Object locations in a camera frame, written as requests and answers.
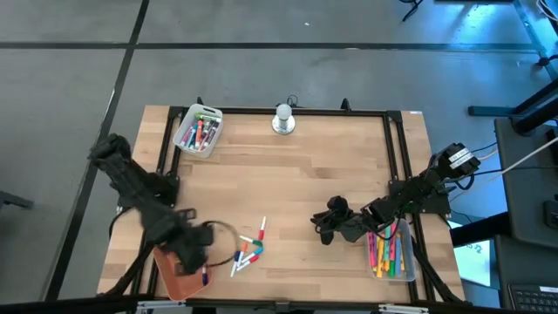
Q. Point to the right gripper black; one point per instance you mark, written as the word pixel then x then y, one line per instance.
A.
pixel 359 224

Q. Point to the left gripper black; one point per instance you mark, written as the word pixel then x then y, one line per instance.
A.
pixel 194 246

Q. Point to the small purple pen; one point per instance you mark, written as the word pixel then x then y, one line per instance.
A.
pixel 204 277

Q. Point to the orange plastic bin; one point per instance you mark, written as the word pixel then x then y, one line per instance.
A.
pixel 178 285

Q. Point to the thin blue whiteboard marker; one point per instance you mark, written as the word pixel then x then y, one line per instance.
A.
pixel 235 263

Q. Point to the thin orange whiteboard marker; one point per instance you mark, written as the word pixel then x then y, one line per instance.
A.
pixel 243 250

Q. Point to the thin red whiteboard marker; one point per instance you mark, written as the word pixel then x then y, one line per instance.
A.
pixel 249 262
pixel 262 227

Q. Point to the pink highlighter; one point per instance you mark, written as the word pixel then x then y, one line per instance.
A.
pixel 372 253

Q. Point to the thin teal whiteboard marker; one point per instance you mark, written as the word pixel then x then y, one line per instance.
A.
pixel 253 255

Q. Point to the teal highlighter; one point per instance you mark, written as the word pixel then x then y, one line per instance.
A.
pixel 387 237

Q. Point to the thin green whiteboard marker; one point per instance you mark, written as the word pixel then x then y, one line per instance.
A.
pixel 251 240

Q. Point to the yellow highlighter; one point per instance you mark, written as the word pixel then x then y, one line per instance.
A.
pixel 403 264
pixel 380 261

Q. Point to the red highlighter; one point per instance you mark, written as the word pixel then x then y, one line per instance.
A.
pixel 392 245

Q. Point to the orange highlighter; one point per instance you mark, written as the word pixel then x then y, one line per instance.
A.
pixel 386 267

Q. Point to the blue highlighter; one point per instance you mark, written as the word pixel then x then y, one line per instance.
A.
pixel 398 257

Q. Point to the green highlighter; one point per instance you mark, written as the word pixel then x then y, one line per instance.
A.
pixel 392 268

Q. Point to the thick teal whiteboard marker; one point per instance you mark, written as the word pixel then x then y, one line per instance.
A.
pixel 192 139

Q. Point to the thick pink whiteboard marker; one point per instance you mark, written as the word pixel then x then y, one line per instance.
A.
pixel 187 135

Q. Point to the thick purple whiteboard marker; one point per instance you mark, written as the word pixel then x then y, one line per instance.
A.
pixel 211 134

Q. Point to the thick orange whiteboard marker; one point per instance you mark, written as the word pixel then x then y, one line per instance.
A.
pixel 199 133

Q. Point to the thick dark brown whiteboard marker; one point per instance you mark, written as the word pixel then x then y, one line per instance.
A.
pixel 205 131

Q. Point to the thick green whiteboard marker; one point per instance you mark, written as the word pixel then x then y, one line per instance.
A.
pixel 208 118

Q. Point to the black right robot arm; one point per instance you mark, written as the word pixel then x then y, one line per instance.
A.
pixel 418 187

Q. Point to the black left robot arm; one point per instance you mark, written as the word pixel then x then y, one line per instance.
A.
pixel 131 183

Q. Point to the clear plastic bin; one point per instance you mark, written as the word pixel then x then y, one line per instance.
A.
pixel 410 270

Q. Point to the chrome desk lamp white bulb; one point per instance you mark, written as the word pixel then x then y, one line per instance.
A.
pixel 283 124

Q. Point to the white plastic bin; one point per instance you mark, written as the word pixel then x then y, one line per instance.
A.
pixel 213 150

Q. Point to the white corner label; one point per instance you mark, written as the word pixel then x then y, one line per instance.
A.
pixel 416 113

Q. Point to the black desk crossbar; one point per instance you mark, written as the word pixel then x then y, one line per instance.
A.
pixel 479 229

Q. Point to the white sheet with scribble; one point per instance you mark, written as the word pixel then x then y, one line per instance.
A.
pixel 473 266

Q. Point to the black chair base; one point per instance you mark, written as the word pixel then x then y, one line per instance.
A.
pixel 13 201

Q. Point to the grey desk with keyboard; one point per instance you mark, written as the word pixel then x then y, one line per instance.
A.
pixel 523 266

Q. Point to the black keyboard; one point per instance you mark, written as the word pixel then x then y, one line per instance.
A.
pixel 534 301

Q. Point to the black desk leg beam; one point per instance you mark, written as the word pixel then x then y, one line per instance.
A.
pixel 536 102

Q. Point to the black stand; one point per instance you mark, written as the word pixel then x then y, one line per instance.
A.
pixel 544 61

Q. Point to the silver frame bracket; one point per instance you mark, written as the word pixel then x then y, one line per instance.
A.
pixel 161 304
pixel 403 309

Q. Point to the black frame clamp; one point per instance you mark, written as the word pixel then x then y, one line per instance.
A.
pixel 345 104
pixel 199 101

